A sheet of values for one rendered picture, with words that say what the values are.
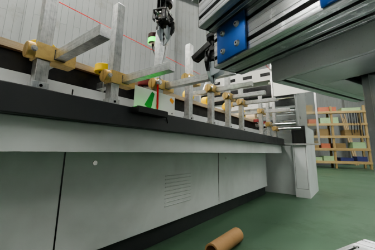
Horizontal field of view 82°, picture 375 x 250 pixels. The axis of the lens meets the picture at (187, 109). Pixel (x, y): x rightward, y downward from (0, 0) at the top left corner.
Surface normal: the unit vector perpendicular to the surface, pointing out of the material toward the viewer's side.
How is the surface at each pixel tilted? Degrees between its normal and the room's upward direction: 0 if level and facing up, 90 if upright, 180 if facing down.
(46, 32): 90
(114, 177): 90
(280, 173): 90
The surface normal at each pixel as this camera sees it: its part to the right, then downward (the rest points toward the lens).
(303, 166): -0.60, -0.16
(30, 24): 0.50, -0.15
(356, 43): -0.87, -0.11
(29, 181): 0.80, -0.10
